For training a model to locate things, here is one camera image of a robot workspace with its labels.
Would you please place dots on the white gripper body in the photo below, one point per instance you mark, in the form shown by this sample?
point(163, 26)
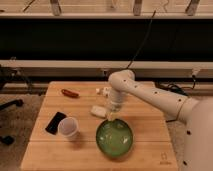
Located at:
point(114, 107)

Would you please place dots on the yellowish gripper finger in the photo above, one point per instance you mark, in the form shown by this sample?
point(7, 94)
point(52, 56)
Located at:
point(111, 116)

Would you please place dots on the green ceramic bowl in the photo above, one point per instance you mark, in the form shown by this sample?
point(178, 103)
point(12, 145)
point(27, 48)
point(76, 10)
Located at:
point(114, 138)

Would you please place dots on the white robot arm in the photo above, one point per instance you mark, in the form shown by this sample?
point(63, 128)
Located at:
point(196, 114)

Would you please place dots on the white soap bar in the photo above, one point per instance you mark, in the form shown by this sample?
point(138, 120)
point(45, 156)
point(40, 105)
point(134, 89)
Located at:
point(98, 111)

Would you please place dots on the red brown sausage toy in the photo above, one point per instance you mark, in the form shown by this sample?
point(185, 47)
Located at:
point(69, 93)

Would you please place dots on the black smartphone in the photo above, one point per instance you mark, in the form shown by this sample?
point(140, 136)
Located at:
point(52, 126)

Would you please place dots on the white wall socket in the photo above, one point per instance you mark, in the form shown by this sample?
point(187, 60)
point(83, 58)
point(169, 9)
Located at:
point(195, 71)

